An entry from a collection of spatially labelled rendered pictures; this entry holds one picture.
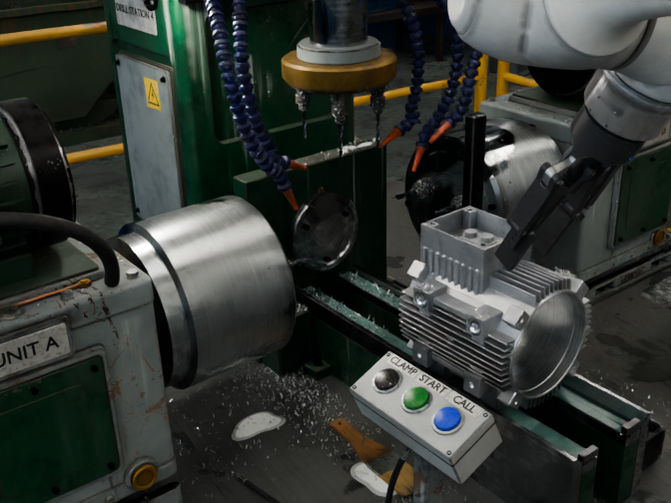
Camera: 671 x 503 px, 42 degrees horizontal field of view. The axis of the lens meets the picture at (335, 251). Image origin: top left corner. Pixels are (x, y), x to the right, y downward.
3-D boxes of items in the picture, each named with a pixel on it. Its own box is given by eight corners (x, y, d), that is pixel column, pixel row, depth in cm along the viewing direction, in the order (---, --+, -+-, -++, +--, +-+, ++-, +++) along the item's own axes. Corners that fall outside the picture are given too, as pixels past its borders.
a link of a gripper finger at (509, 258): (539, 234, 100) (534, 235, 100) (512, 269, 105) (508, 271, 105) (522, 215, 101) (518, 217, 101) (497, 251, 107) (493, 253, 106)
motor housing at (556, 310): (396, 369, 129) (396, 254, 121) (483, 326, 140) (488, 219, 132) (498, 431, 115) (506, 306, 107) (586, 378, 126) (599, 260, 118)
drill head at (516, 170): (369, 257, 166) (367, 131, 155) (514, 204, 188) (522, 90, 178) (463, 305, 148) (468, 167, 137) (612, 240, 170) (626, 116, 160)
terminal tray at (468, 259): (417, 269, 125) (418, 224, 122) (468, 249, 131) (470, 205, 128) (480, 298, 117) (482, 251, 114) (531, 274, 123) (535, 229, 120)
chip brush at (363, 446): (322, 429, 137) (322, 424, 136) (347, 417, 139) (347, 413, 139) (404, 500, 121) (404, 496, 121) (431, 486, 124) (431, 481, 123)
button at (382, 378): (372, 389, 102) (367, 379, 101) (390, 372, 103) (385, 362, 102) (389, 400, 100) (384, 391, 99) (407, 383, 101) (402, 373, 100)
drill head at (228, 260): (28, 383, 130) (-5, 231, 119) (237, 306, 150) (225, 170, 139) (97, 466, 112) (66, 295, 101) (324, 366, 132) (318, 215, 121)
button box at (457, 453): (360, 413, 105) (345, 386, 102) (400, 374, 108) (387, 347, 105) (461, 486, 93) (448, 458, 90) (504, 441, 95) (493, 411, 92)
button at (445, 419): (431, 429, 95) (426, 419, 94) (449, 410, 96) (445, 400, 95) (450, 442, 93) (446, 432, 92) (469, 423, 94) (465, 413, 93)
